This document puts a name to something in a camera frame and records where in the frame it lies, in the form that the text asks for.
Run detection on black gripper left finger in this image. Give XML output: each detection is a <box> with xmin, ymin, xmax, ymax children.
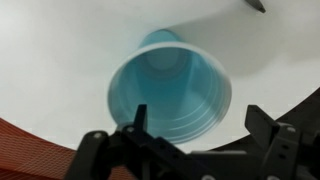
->
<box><xmin>64</xmin><ymin>103</ymin><xmax>214</xmax><ymax>180</ymax></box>

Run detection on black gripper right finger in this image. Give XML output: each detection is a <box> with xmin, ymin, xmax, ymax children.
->
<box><xmin>245</xmin><ymin>105</ymin><xmax>320</xmax><ymax>180</ymax></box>

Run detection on blue plastic cup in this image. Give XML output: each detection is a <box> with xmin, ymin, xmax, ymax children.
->
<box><xmin>107</xmin><ymin>29</ymin><xmax>232</xmax><ymax>144</ymax></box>

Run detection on orange patterned sofa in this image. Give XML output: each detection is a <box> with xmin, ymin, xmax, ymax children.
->
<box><xmin>0</xmin><ymin>117</ymin><xmax>136</xmax><ymax>180</ymax></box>

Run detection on white round side table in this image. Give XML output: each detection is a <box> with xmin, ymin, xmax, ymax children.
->
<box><xmin>0</xmin><ymin>0</ymin><xmax>320</xmax><ymax>152</ymax></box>

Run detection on black pen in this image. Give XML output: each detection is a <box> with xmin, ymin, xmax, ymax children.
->
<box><xmin>245</xmin><ymin>0</ymin><xmax>266</xmax><ymax>13</ymax></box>

